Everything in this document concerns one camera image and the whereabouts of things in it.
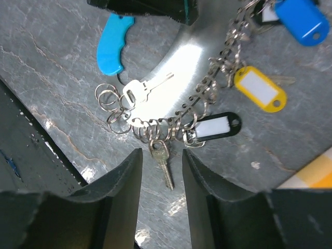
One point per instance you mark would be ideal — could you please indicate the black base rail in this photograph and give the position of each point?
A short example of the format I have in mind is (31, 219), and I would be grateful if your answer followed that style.
(30, 159)

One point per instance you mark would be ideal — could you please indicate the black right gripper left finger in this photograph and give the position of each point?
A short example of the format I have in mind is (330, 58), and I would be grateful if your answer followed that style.
(102, 214)

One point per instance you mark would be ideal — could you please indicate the silver key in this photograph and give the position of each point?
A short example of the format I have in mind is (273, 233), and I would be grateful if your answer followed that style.
(137, 91)

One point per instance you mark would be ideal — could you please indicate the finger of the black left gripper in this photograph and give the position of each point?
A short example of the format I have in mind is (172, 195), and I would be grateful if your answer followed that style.
(182, 11)

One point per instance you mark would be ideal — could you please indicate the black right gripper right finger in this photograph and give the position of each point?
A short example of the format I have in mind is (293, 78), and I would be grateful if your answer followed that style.
(224, 215)

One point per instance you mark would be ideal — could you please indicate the yellow key tag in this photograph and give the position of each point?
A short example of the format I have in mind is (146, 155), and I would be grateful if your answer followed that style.
(260, 89)

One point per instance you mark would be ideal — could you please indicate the blue plastic keyring handle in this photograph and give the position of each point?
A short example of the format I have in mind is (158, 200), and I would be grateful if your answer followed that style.
(111, 43)

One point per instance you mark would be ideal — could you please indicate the black key fob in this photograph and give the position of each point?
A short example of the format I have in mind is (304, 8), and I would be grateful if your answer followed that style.
(213, 127)

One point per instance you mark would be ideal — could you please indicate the orange checkered cloth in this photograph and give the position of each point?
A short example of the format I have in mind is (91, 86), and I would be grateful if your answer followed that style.
(316, 174)

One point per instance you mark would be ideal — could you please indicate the brass key on ring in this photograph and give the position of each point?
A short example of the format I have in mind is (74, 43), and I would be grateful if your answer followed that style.
(160, 153)

